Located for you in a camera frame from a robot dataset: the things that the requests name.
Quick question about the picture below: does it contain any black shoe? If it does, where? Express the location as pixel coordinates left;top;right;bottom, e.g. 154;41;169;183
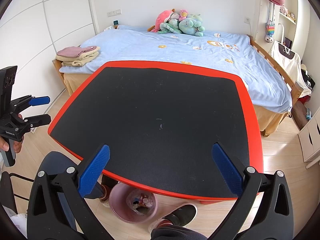
148;203;197;232

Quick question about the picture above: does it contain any plush toys pile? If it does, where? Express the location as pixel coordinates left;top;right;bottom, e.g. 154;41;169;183
147;9;205;37

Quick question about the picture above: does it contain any red black table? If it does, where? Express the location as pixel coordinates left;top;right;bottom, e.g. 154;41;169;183
48;61;264;202

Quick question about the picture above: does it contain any rainbow hanging toy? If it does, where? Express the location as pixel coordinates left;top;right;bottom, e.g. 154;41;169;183
265;21;275;43

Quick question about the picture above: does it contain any person left hand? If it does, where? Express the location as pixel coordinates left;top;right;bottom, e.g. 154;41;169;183
0;113;25;155

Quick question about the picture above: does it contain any white drawer cabinet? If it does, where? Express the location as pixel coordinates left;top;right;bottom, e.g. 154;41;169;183
298;109;320;169

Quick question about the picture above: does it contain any folded towels stack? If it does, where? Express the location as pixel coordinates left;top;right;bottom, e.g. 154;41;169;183
55;46;100;67

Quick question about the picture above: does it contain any white tote bag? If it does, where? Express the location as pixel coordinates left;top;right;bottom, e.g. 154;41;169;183
271;41;311;98

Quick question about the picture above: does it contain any bed with blue sheet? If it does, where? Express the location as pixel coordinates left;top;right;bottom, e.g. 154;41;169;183
53;25;303;136

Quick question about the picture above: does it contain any pink trash bin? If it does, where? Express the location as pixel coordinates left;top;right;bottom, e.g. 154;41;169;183
108;183;158;224

